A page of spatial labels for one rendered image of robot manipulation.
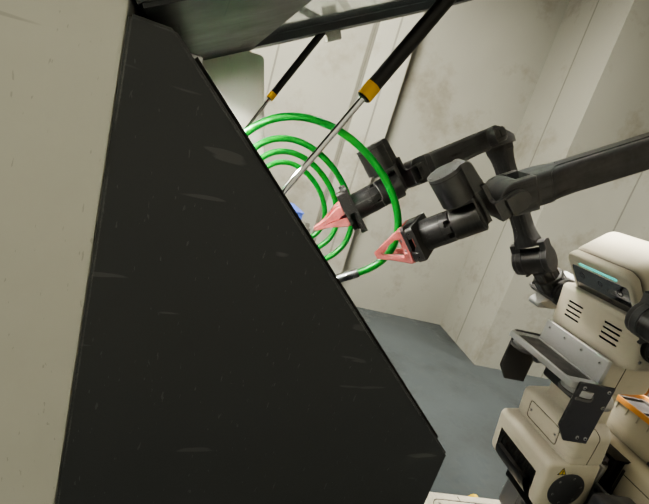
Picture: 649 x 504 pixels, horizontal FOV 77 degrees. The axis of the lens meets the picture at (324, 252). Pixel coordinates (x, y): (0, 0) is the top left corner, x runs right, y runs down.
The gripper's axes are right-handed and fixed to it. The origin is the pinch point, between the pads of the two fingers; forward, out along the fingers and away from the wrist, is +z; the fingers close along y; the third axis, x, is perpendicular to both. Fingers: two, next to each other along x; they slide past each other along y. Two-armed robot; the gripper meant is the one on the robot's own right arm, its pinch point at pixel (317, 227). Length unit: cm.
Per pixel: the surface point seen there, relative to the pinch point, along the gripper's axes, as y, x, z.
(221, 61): 44, -27, 3
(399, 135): -15, -275, -78
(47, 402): 5, 44, 33
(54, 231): 21, 45, 20
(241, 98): 34.3, -28.6, 3.3
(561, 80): -37, -254, -206
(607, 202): -132, -221, -189
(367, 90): 18.1, 34.7, -15.6
